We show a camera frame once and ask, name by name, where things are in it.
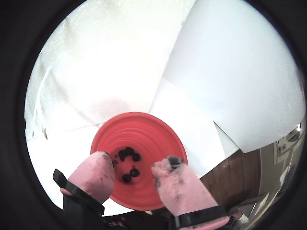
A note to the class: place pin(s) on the pink-tipped black gripper finger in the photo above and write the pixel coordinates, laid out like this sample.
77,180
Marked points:
96,177
187,191

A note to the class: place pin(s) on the red collapsible silicone cup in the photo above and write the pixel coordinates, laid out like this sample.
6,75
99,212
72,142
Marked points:
144,191

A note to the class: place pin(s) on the white sparkly foam board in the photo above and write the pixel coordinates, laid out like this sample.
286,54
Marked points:
108,60

